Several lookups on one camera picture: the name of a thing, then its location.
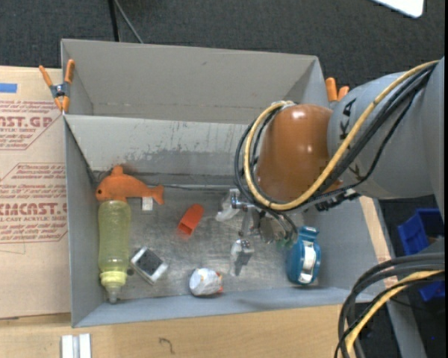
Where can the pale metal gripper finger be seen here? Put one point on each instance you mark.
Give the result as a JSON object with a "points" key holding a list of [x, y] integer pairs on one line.
{"points": [[227, 207], [241, 255]]}

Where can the yellow clear plastic bottle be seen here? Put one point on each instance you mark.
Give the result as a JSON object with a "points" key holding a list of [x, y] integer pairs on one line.
{"points": [[114, 237]]}

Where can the orange toy fish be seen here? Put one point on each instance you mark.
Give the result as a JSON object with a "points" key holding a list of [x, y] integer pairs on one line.
{"points": [[123, 186]]}

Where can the white crumpled packet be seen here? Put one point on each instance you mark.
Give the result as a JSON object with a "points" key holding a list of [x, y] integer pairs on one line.
{"points": [[205, 282]]}

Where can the brown cardboard board, red print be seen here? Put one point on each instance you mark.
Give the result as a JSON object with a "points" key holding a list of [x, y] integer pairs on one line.
{"points": [[30, 237]]}

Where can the grey metal bin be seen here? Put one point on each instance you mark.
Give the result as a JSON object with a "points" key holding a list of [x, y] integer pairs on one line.
{"points": [[194, 88]]}

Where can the blue and white tape dispenser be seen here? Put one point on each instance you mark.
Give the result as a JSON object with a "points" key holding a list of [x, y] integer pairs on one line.
{"points": [[295, 263]]}

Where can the small white tag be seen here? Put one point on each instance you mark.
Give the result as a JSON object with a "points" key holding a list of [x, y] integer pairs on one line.
{"points": [[147, 203]]}

